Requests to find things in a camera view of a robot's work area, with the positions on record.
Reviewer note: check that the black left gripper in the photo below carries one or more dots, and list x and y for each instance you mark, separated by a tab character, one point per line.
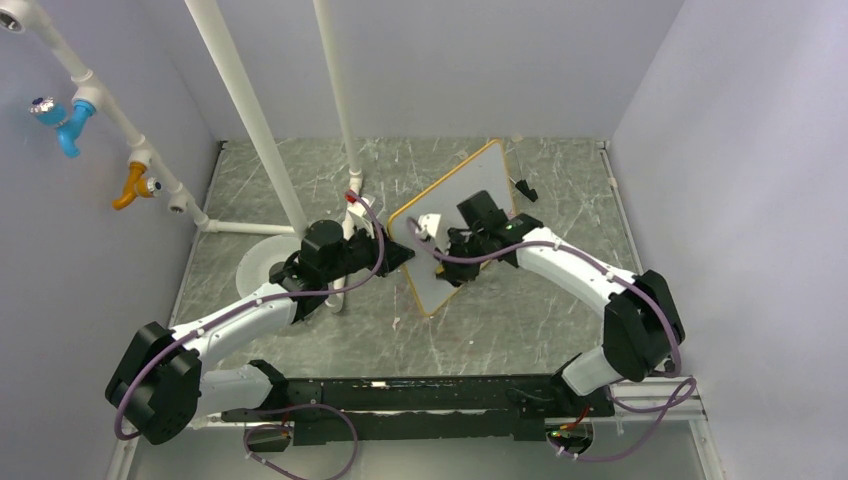
397	255

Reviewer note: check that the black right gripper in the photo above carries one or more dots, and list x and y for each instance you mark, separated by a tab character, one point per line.
453	269

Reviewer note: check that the yellow framed whiteboard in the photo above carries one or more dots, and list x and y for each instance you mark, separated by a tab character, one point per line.
486	170

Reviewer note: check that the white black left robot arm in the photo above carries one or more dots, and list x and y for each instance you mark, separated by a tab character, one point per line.
167	376

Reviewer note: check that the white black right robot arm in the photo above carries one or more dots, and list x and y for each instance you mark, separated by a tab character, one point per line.
641	327

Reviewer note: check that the white perforated disc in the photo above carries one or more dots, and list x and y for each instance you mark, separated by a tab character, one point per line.
261	261

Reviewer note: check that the orange plastic faucet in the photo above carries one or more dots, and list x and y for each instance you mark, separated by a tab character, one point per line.
137	185

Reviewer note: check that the blue plastic faucet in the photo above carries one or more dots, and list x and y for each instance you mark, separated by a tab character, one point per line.
67	126

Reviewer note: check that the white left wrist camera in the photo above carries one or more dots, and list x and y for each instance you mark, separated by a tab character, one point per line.
363	208

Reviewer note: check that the black wire board stand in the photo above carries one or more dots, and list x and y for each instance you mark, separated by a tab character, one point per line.
526	190

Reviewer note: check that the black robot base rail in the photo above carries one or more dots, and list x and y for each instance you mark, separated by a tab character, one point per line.
521	407

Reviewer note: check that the white pvc pipe frame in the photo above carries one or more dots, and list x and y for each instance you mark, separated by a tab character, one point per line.
23	16

